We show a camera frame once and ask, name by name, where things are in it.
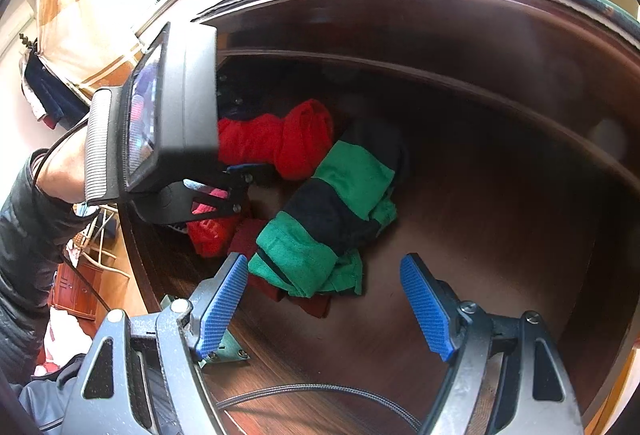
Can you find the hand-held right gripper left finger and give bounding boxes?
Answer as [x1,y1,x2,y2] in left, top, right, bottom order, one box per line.
[60,252,251,435]

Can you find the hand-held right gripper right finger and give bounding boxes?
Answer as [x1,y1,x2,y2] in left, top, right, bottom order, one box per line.
[399,252,586,435]

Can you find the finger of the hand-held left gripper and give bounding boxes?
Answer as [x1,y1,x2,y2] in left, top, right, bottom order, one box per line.
[170,182,248,223]
[220,162,263,188]

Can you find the dark maroon sock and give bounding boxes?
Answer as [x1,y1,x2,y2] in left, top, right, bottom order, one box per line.
[227,219,333,320]

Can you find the bright red sock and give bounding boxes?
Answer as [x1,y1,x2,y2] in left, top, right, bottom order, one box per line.
[218,98,335,181]

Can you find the green and black sock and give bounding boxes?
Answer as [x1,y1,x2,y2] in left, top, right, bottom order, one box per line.
[248,118,411,298]

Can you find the brown wooden drawer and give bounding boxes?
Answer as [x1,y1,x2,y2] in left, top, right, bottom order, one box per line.
[117,10,640,435]

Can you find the person's left forearm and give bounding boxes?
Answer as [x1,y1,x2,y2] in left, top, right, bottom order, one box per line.
[0,135,121,386]

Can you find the orange white curtain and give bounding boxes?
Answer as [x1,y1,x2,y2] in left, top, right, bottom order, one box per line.
[32,0,201,91]

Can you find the reddish wooden cabinet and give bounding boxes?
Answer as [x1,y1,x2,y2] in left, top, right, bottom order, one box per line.
[50,260,133,321]

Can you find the hanging clothes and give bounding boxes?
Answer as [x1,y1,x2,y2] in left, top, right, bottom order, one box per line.
[20,48,91,131]

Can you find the white cloth heap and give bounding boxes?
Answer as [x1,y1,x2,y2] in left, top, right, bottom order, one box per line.
[42,307,88,373]

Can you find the person's dark clothing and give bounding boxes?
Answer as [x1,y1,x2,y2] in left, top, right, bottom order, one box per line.
[15,352,93,435]

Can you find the green metal bracket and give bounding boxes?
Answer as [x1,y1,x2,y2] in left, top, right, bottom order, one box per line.
[162,295,251,368]

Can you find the black braided cable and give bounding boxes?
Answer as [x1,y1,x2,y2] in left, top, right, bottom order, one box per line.
[215,382,423,433]

